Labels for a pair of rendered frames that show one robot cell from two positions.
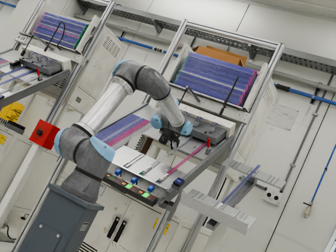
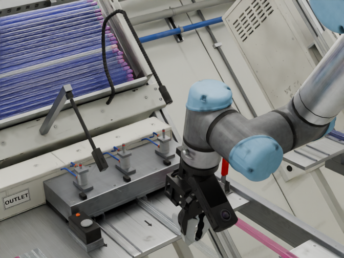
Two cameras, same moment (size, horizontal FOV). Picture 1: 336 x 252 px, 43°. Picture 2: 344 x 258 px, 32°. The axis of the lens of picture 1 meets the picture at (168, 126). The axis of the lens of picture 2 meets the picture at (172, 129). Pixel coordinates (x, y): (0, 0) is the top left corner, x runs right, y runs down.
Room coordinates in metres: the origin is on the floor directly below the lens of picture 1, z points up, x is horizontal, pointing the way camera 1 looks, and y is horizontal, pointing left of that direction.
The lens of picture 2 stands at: (1.79, 0.94, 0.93)
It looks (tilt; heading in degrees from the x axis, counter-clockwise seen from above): 11 degrees up; 300
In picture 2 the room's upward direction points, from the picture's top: 27 degrees counter-clockwise
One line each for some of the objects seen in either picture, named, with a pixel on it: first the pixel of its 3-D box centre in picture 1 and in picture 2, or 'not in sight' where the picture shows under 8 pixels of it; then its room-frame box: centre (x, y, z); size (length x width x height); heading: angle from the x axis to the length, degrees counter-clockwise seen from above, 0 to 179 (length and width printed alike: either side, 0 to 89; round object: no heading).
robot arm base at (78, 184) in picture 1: (83, 183); not in sight; (1.69, 0.20, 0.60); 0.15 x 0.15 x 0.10
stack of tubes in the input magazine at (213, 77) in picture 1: (215, 80); (21, 69); (2.74, -0.15, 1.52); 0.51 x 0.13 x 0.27; 62
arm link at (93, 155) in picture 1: (96, 156); not in sight; (1.69, 0.20, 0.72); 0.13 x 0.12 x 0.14; 60
